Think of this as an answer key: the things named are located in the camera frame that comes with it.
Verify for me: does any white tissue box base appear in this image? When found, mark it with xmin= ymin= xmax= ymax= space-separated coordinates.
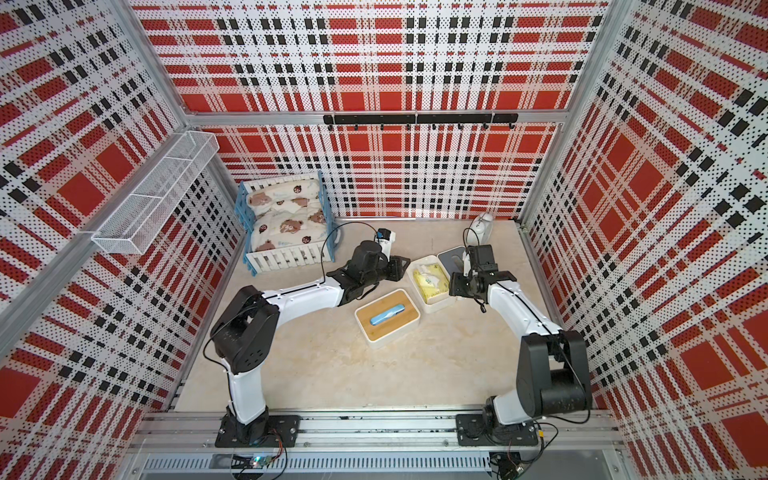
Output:
xmin=357 ymin=318 xmax=421 ymax=349
xmin=406 ymin=255 xmax=457 ymax=313

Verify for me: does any wooden tissue box lid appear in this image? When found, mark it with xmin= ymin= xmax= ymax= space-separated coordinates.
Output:
xmin=354 ymin=288 xmax=421 ymax=348

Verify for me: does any blue tissue paper pack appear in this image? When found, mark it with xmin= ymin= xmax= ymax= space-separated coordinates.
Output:
xmin=370 ymin=304 xmax=406 ymax=326

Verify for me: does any yellow tissue paper pack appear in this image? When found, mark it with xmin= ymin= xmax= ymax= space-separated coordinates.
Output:
xmin=413 ymin=263 xmax=449 ymax=304

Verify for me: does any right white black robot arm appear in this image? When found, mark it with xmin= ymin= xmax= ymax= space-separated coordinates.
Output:
xmin=449 ymin=245 xmax=593 ymax=446

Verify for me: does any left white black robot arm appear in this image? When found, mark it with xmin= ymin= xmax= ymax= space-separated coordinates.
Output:
xmin=203 ymin=231 xmax=411 ymax=448

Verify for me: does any white soap dispenser bottle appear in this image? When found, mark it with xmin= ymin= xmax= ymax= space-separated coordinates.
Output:
xmin=466 ymin=212 xmax=495 ymax=246

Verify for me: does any bear print pillow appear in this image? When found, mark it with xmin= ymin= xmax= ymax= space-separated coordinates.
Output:
xmin=246 ymin=179 xmax=327 ymax=252

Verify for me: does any green circuit board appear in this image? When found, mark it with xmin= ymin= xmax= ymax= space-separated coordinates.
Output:
xmin=230 ymin=455 xmax=280 ymax=471

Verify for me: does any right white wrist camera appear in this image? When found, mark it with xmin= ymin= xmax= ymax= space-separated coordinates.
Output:
xmin=462 ymin=245 xmax=473 ymax=277

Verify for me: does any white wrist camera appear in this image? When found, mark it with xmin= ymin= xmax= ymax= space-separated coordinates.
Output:
xmin=376 ymin=228 xmax=396 ymax=259
xmin=462 ymin=245 xmax=473 ymax=277

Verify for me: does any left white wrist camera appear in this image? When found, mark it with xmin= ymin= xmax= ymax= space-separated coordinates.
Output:
xmin=376 ymin=228 xmax=396 ymax=259

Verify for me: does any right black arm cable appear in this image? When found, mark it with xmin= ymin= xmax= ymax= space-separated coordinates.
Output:
xmin=460 ymin=226 xmax=595 ymax=426

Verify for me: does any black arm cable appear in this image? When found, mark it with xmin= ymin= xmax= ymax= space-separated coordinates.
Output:
xmin=320 ymin=221 xmax=380 ymax=283
xmin=460 ymin=226 xmax=595 ymax=426

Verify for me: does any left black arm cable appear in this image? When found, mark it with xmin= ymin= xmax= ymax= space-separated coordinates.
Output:
xmin=320 ymin=221 xmax=380 ymax=283

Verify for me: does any black wall hook rail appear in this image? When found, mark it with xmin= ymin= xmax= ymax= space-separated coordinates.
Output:
xmin=323 ymin=113 xmax=520 ymax=127

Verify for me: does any white wire mesh shelf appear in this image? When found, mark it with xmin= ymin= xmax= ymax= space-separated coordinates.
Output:
xmin=91 ymin=130 xmax=219 ymax=255

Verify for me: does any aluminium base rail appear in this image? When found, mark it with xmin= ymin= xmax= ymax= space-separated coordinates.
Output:
xmin=118 ymin=407 xmax=634 ymax=479

